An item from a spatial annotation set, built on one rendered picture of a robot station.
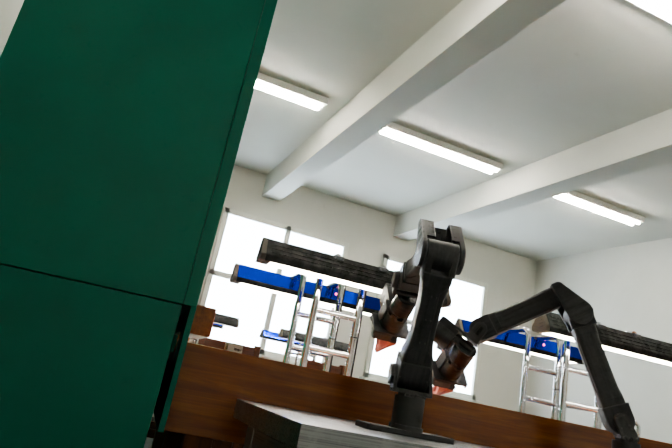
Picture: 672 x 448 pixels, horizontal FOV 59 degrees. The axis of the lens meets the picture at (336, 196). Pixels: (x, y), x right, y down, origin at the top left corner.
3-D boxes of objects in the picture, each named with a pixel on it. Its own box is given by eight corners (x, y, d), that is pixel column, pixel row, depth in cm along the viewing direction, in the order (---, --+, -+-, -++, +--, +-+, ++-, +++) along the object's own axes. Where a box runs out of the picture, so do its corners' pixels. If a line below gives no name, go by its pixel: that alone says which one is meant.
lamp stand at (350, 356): (367, 416, 170) (392, 266, 184) (302, 403, 165) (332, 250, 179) (346, 410, 188) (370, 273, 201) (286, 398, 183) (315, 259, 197)
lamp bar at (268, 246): (451, 306, 184) (454, 284, 186) (259, 258, 169) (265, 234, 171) (439, 308, 191) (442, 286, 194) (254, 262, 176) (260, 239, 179)
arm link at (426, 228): (393, 271, 150) (426, 207, 125) (427, 278, 150) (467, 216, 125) (388, 315, 143) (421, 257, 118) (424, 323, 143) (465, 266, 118)
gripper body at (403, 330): (369, 316, 156) (380, 297, 152) (403, 325, 158) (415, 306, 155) (371, 335, 151) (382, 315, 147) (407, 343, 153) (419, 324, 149)
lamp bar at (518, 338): (585, 364, 259) (586, 348, 261) (460, 334, 244) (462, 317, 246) (572, 364, 266) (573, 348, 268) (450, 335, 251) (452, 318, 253)
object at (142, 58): (198, 307, 129) (290, -43, 158) (-81, 244, 116) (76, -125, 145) (169, 328, 254) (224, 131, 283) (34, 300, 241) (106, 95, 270)
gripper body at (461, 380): (427, 363, 163) (439, 345, 159) (459, 371, 165) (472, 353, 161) (431, 382, 157) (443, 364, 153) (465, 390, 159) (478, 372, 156)
